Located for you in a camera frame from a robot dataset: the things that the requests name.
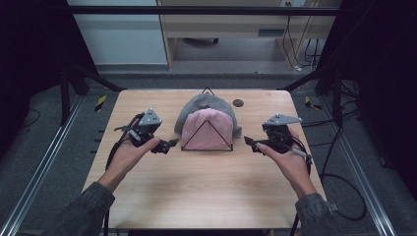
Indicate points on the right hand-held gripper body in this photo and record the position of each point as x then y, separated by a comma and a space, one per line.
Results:
278, 139

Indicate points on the person's left hand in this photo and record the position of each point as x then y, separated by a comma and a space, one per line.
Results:
126, 160

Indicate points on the black curtain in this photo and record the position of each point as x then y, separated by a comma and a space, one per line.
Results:
383, 82
29, 65

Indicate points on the pink knit beanie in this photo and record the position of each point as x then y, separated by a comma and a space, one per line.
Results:
206, 129

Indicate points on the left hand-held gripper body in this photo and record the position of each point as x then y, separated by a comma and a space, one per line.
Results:
144, 131

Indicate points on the dark round table grommet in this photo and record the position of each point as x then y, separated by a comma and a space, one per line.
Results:
238, 103

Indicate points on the gray knit beanie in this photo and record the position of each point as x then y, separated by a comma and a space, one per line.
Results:
201, 103

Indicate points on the black horizontal frame bar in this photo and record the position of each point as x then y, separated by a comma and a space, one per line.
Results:
203, 10

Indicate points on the yellow black striped tape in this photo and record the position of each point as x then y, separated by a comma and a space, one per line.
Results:
100, 103
310, 103

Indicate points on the black metal stand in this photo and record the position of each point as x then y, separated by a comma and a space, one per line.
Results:
337, 98
65, 95

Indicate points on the person's right hand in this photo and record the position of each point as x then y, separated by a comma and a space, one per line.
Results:
291, 170

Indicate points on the white cabinet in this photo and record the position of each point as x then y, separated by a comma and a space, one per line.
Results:
121, 39

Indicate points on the aluminium floor rail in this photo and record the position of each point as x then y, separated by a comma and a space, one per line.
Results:
357, 167
42, 167

